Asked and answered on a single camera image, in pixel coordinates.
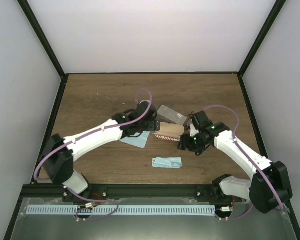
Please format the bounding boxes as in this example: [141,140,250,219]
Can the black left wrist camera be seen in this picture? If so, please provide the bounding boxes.
[135,100,158,121]

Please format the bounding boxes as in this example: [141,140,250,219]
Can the light blue slotted cable duct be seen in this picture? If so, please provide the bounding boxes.
[25,205,216,217]

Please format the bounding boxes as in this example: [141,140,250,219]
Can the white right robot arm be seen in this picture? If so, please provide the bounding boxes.
[178,122,293,214]

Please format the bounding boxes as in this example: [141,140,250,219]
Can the beige glasses case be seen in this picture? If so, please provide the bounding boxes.
[152,122,185,142]

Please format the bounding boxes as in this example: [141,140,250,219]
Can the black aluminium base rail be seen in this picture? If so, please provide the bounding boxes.
[20,183,249,204]

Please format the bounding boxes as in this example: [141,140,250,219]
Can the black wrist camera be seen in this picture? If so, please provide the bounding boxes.
[190,110,213,132]
[135,100,158,121]

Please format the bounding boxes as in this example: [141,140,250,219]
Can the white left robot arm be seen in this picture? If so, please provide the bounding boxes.
[33,105,160,202]

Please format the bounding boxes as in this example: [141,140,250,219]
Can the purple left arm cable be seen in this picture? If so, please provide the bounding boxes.
[34,88,120,223]

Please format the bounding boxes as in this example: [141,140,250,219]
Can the light blue cleaning cloth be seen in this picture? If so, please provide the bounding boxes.
[120,131,150,149]

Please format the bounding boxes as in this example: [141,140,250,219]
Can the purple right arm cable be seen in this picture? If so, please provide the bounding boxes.
[202,104,286,222]

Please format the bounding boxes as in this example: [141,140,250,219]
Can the black thin-frame sunglasses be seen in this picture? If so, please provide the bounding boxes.
[184,111,195,130]

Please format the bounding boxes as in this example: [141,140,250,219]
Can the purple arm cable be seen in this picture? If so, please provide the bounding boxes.
[202,104,286,222]
[34,88,120,223]

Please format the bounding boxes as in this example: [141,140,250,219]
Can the grey hard glasses case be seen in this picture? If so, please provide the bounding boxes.
[157,105,187,125]

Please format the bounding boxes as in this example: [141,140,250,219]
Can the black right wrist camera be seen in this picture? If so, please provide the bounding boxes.
[190,110,213,132]

